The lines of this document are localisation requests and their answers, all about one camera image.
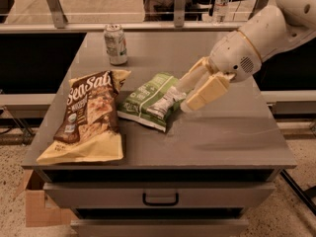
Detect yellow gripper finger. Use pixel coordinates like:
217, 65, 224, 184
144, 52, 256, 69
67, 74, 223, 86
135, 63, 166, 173
176, 56, 217, 93
181, 72, 235, 113

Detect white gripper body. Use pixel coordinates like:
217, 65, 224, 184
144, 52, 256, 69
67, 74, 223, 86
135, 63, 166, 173
208, 31, 262, 82

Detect green jalapeno chip bag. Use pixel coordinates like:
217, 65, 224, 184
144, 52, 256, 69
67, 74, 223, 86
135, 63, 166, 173
118, 72, 187, 132

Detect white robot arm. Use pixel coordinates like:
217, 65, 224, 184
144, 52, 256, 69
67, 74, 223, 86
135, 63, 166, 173
177, 0, 316, 113

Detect brown sea salt chip bag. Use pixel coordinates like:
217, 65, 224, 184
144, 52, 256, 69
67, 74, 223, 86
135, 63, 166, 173
37, 69, 130, 165

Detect clear plastic water bottle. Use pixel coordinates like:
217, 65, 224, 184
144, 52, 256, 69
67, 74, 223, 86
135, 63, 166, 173
212, 0, 230, 24

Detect person sitting in background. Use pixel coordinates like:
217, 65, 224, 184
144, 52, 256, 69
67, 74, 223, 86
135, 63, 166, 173
143, 0, 210, 22

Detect grey metal drawer cabinet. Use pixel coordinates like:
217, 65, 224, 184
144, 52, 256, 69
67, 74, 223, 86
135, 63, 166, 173
24, 32, 295, 237

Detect white green soda can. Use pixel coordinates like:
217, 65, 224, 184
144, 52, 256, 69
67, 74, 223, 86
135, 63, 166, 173
104, 24, 127, 65

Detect upper grey drawer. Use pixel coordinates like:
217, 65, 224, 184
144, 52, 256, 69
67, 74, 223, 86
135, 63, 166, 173
43, 182, 275, 208

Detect grey drawer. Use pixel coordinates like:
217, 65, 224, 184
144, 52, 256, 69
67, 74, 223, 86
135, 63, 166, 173
71, 219, 248, 237
43, 182, 275, 208

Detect lower grey drawer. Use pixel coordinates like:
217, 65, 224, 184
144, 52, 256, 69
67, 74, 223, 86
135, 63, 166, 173
71, 219, 248, 237

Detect metal railing with glass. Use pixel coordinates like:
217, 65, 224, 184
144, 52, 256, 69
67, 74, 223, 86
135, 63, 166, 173
0, 0, 270, 33

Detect dark round object far left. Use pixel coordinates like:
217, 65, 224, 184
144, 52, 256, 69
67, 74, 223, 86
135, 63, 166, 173
0, 0, 15, 24

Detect brown cardboard box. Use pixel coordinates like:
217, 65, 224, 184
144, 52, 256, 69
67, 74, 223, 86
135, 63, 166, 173
14, 170, 76, 227

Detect black drawer handle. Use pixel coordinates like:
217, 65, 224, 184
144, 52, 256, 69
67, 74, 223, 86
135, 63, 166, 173
142, 193, 180, 206

